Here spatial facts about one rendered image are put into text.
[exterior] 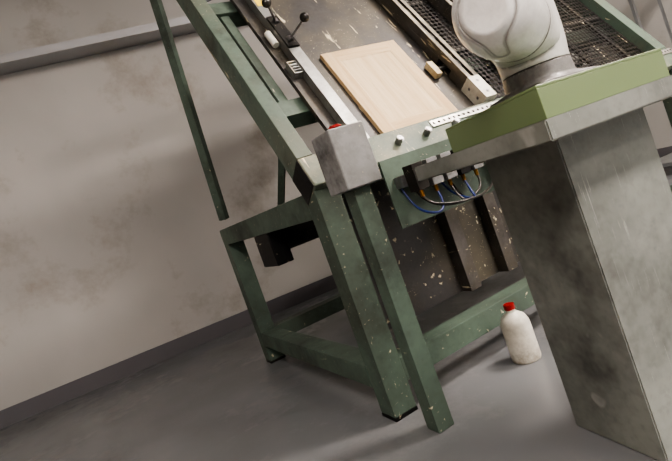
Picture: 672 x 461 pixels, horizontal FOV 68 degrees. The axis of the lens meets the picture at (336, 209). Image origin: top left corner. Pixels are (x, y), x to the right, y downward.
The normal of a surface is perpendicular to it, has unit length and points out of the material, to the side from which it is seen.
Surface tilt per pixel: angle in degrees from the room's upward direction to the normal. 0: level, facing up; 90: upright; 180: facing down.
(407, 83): 60
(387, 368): 90
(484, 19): 94
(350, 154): 90
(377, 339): 90
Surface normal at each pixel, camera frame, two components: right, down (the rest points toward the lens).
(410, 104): 0.20, -0.59
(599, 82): 0.29, -0.08
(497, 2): -0.55, 0.32
